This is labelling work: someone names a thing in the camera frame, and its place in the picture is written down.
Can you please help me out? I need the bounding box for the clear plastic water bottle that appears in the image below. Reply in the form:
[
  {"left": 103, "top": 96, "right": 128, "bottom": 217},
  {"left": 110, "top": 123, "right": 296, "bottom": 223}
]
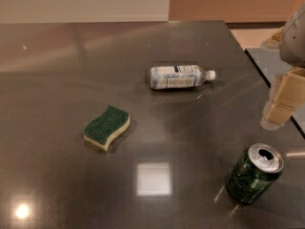
[{"left": 150, "top": 65, "right": 216, "bottom": 90}]

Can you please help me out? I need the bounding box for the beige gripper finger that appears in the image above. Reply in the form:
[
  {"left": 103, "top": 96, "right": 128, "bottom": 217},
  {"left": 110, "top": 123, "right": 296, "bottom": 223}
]
[{"left": 260, "top": 68, "right": 305, "bottom": 131}]

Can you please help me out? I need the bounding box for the green soda can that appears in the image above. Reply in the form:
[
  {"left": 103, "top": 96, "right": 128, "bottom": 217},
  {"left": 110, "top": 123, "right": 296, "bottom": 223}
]
[{"left": 226, "top": 143, "right": 284, "bottom": 204}]

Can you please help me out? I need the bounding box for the green and yellow sponge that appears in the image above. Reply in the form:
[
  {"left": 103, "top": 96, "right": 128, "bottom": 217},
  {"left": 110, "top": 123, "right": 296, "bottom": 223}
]
[{"left": 83, "top": 106, "right": 131, "bottom": 152}]

